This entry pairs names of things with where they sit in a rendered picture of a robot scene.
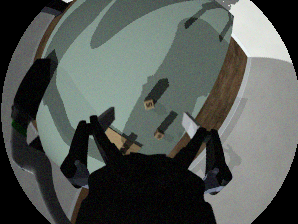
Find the tan square mat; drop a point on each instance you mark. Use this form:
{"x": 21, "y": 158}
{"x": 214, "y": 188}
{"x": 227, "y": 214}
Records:
{"x": 122, "y": 142}

